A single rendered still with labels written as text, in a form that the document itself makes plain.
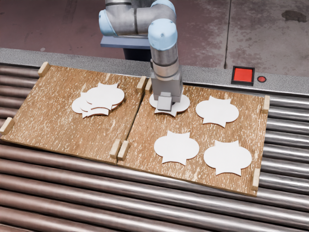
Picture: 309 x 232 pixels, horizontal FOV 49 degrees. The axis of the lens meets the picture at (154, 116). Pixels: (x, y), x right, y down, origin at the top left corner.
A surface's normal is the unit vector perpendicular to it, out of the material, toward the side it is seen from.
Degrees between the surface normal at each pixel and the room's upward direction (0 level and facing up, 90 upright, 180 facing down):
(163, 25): 0
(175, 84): 90
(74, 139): 0
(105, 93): 0
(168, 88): 90
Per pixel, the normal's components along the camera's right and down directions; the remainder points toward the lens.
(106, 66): -0.10, -0.60
